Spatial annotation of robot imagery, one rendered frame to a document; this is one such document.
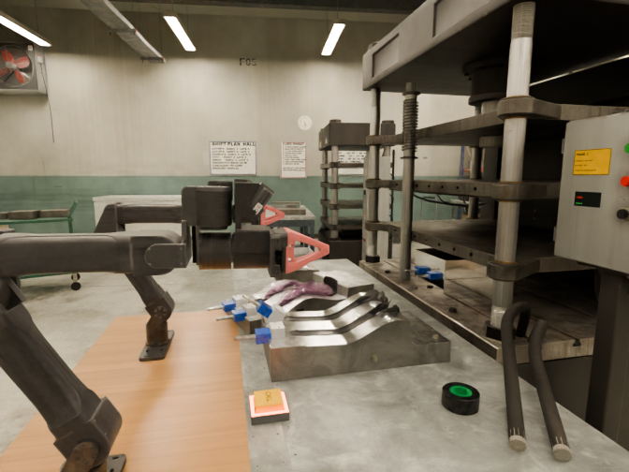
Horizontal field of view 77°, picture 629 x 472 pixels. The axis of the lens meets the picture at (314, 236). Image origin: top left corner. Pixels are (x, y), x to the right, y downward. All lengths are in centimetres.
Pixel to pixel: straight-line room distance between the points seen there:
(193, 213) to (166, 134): 781
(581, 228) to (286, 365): 89
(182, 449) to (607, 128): 125
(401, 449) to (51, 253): 68
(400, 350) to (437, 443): 31
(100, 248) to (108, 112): 816
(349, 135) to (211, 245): 497
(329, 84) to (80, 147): 496
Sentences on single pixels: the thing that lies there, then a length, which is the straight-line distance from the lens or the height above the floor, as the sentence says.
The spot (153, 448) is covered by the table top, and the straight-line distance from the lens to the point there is 91.
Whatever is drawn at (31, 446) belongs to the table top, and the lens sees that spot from 102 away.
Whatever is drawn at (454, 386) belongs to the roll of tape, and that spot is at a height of 83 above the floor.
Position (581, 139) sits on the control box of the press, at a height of 141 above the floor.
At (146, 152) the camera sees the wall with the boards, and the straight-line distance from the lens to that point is 848.
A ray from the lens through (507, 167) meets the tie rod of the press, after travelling 135.
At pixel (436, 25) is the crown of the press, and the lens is 179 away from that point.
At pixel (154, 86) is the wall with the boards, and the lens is 856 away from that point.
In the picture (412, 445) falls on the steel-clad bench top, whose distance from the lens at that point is 88.
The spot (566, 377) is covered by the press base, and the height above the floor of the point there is 65.
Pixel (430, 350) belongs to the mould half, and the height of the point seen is 84.
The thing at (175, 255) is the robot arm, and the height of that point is 120.
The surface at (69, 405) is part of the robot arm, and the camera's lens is 71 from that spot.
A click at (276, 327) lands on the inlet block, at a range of 107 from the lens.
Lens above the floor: 132
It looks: 9 degrees down
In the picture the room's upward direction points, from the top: straight up
